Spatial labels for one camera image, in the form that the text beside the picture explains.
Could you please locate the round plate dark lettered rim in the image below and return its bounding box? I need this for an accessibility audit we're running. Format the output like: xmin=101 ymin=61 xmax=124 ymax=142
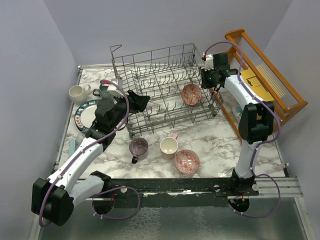
xmin=74 ymin=99 xmax=99 ymax=132

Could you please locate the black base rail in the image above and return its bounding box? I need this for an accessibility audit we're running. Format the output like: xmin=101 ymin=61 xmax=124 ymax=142
xmin=92 ymin=171 xmax=259 ymax=209

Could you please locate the dark green mug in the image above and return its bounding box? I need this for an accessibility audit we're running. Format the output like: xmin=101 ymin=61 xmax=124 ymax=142
xmin=92 ymin=84 xmax=113 ymax=99

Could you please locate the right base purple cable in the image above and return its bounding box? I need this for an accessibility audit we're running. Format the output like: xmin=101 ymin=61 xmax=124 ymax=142
xmin=228 ymin=173 xmax=282 ymax=218

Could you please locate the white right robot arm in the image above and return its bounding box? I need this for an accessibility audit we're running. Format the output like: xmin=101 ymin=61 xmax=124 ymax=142
xmin=200 ymin=53 xmax=275 ymax=196

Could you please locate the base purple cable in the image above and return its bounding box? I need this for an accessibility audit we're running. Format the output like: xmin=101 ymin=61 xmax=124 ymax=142
xmin=228 ymin=173 xmax=282 ymax=218
xmin=91 ymin=186 xmax=142 ymax=221

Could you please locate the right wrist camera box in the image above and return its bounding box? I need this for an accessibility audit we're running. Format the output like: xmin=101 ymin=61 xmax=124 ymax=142
xmin=201 ymin=52 xmax=214 ymax=70

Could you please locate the cream mug at left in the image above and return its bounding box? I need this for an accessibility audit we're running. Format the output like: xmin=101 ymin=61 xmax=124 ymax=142
xmin=68 ymin=84 xmax=91 ymax=105

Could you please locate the purple mug black handle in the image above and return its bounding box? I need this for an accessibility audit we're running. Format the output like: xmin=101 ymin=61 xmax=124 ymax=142
xmin=129 ymin=137 xmax=149 ymax=164

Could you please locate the clear drinking glass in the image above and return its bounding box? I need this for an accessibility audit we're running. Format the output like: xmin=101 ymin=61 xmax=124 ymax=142
xmin=75 ymin=131 xmax=87 ymax=146

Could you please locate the red patterned bowl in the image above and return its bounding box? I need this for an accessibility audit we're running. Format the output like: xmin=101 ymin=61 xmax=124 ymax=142
xmin=181 ymin=83 xmax=202 ymax=107
xmin=174 ymin=149 xmax=200 ymax=175

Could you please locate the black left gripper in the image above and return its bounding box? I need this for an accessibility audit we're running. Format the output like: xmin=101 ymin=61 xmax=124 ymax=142
xmin=110 ymin=90 xmax=150 ymax=129

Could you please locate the grey wire dish rack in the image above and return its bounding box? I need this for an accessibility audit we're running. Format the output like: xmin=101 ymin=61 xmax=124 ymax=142
xmin=110 ymin=43 xmax=224 ymax=138

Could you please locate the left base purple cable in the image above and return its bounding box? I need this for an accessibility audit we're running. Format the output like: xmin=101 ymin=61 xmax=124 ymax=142
xmin=91 ymin=186 xmax=142 ymax=221

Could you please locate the cream mug pink handle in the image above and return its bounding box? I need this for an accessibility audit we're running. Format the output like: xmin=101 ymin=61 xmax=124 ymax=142
xmin=159 ymin=134 xmax=179 ymax=160

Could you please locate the blue patterned clear dish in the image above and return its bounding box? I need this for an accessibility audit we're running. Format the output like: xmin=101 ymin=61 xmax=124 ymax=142
xmin=231 ymin=105 xmax=243 ymax=122

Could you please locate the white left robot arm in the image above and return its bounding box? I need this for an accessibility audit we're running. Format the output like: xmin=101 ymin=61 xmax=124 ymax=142
xmin=31 ymin=90 xmax=150 ymax=227

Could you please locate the wooden dish drying rack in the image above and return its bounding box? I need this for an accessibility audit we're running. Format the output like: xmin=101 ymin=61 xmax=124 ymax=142
xmin=208 ymin=28 xmax=309 ymax=143

